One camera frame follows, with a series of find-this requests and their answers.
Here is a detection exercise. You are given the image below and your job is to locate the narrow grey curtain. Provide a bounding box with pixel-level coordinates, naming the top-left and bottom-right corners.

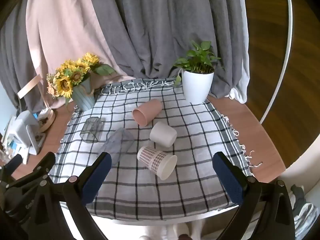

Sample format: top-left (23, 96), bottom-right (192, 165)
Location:
top-left (0, 0), bottom-right (48, 117)

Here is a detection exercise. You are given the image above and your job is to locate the grey striped cloth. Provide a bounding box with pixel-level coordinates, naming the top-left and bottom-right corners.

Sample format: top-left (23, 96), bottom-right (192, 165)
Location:
top-left (290, 184), bottom-right (318, 240)

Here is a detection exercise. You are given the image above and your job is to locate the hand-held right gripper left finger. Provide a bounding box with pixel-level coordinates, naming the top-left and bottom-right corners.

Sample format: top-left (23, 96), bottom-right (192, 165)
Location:
top-left (29, 152), bottom-right (112, 240)

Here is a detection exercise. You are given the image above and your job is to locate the pink cup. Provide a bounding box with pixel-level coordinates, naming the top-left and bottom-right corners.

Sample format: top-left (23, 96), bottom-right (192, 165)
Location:
top-left (132, 99), bottom-right (163, 126)

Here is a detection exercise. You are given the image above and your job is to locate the dark faceted glass cup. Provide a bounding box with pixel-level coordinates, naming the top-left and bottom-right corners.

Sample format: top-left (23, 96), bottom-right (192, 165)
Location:
top-left (80, 117), bottom-right (103, 143)

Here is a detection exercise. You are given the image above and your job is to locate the white cup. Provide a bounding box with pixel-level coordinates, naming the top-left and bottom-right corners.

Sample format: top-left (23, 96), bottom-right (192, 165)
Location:
top-left (149, 121), bottom-right (178, 147)

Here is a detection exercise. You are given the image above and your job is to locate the white hoop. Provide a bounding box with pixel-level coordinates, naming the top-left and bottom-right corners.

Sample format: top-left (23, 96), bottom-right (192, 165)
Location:
top-left (259, 0), bottom-right (293, 125)

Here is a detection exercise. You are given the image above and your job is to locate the pale blue-white clutter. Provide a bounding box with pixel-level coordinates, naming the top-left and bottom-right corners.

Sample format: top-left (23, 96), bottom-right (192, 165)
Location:
top-left (0, 115), bottom-right (17, 162)

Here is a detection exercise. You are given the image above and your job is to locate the sunflower bouquet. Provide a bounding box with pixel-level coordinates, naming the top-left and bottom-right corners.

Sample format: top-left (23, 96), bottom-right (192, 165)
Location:
top-left (46, 52), bottom-right (117, 105)

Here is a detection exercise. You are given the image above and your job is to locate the green leafy plant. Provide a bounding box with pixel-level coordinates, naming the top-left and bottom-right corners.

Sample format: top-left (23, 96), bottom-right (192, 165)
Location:
top-left (173, 40), bottom-right (222, 87)

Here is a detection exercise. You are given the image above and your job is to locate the white desktop device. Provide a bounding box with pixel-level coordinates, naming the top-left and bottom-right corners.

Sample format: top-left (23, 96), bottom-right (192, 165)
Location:
top-left (14, 110), bottom-right (47, 155)

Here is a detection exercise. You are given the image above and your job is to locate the white curtain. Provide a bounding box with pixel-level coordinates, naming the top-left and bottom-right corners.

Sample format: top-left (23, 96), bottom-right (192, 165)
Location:
top-left (228, 0), bottom-right (251, 104)

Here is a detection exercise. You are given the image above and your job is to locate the white plant pot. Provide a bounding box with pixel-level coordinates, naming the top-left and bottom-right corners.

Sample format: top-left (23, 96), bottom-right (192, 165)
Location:
top-left (182, 70), bottom-right (215, 103)

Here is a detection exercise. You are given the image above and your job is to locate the black-and-white checked cloth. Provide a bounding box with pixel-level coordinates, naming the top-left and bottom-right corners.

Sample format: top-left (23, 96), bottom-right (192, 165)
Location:
top-left (49, 79), bottom-right (262, 222)

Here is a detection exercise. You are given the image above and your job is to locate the wide grey curtain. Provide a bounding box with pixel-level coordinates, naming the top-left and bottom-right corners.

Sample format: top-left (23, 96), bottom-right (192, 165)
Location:
top-left (87, 0), bottom-right (248, 99)

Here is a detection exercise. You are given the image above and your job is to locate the grey-green ribbed vase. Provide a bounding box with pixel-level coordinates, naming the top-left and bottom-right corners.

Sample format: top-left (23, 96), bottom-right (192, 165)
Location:
top-left (72, 76), bottom-right (97, 112)

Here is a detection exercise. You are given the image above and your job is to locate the checked-pattern paper cup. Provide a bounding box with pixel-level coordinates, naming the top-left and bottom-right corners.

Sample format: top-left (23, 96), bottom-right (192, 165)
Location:
top-left (137, 146), bottom-right (178, 181)

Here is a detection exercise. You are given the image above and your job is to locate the pink curtain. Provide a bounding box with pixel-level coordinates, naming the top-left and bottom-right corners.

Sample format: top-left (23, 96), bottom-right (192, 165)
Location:
top-left (25, 0), bottom-right (137, 110)

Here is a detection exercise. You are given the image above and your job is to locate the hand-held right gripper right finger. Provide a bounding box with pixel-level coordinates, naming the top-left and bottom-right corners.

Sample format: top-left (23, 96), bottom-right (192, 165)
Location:
top-left (212, 151), bottom-right (296, 240)

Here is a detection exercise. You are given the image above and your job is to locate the round wooden tray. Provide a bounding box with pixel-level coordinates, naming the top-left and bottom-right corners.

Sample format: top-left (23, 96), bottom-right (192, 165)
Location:
top-left (37, 108), bottom-right (56, 132)

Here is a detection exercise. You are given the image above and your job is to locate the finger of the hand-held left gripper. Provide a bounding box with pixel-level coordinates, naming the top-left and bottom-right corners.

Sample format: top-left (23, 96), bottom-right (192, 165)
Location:
top-left (15, 152), bottom-right (56, 184)
top-left (3, 154), bottom-right (23, 179)

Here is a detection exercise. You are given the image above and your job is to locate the clear ribbed glass cup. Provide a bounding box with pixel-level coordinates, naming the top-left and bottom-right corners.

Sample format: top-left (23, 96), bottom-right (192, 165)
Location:
top-left (100, 127), bottom-right (135, 167)

